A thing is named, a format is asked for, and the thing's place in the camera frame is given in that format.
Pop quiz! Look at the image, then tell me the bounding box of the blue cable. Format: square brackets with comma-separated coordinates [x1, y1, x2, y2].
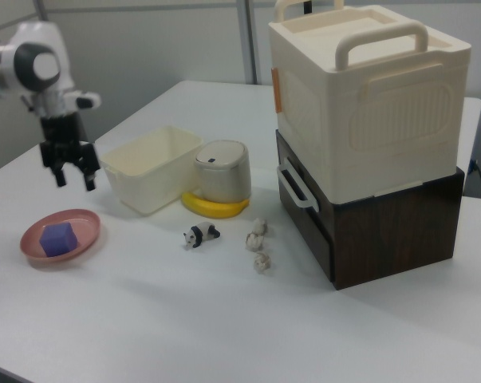
[467, 159, 481, 197]

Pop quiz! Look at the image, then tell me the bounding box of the cream storage box with handles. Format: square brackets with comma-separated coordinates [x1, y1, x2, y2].
[267, 0, 473, 204]

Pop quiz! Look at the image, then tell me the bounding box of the panda toy figure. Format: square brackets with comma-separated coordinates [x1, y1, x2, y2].
[183, 221, 221, 251]

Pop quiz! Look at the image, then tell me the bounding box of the small white lidded trash can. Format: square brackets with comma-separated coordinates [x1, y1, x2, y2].
[193, 139, 252, 203]

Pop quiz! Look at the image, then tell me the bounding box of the cream plastic bin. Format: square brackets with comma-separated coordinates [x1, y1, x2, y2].
[99, 124, 203, 217]

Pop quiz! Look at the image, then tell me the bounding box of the purple cube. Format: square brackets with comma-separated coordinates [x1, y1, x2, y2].
[39, 222, 80, 258]

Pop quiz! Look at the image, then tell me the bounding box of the yellow banana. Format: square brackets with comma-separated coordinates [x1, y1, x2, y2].
[180, 191, 250, 219]

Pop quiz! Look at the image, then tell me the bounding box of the dark brown wooden drawer unit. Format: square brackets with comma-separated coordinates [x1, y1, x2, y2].
[274, 128, 466, 291]

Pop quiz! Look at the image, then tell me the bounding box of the copper latch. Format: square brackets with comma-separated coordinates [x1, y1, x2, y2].
[270, 67, 283, 115]

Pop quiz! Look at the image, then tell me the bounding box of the white drawer handle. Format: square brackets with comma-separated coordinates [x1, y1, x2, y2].
[276, 157, 320, 209]

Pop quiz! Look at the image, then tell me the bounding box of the pink plate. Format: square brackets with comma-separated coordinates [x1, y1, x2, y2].
[19, 208, 102, 264]

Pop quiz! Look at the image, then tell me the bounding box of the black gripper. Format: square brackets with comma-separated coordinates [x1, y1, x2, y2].
[39, 111, 100, 193]

